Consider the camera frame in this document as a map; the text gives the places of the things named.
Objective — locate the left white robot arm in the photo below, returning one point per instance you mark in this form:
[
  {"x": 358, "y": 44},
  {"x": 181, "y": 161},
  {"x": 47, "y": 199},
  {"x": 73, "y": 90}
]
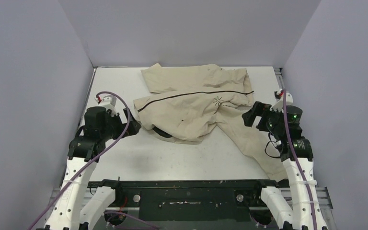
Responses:
[{"x": 82, "y": 158}]

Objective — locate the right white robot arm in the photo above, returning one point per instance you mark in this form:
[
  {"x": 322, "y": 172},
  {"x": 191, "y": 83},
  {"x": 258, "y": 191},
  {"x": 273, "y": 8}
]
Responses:
[{"x": 295, "y": 153}]

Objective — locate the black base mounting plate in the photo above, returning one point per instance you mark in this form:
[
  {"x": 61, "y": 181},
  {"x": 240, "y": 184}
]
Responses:
[{"x": 197, "y": 200}]

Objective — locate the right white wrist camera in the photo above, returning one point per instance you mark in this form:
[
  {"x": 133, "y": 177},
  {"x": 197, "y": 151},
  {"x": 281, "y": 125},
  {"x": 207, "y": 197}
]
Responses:
[{"x": 283, "y": 98}]

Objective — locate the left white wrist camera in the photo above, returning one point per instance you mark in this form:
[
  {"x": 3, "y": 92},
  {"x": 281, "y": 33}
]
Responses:
[{"x": 108, "y": 102}]

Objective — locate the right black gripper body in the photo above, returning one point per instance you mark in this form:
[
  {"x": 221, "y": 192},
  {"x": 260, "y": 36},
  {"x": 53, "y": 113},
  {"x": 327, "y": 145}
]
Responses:
[{"x": 259, "y": 114}]

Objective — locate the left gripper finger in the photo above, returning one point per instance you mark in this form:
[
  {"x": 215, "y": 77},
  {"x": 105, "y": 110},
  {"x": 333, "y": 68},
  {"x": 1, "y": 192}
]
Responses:
[
  {"x": 133, "y": 128},
  {"x": 128, "y": 116}
]

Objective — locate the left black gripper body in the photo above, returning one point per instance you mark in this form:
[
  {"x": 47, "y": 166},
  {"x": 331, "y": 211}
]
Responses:
[{"x": 114, "y": 128}]

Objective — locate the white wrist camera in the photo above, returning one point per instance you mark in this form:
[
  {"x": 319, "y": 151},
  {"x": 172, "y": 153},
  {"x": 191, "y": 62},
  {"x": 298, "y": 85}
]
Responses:
[
  {"x": 283, "y": 98},
  {"x": 108, "y": 102}
]

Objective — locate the beige zip jacket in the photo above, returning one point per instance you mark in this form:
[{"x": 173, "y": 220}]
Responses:
[{"x": 187, "y": 103}]

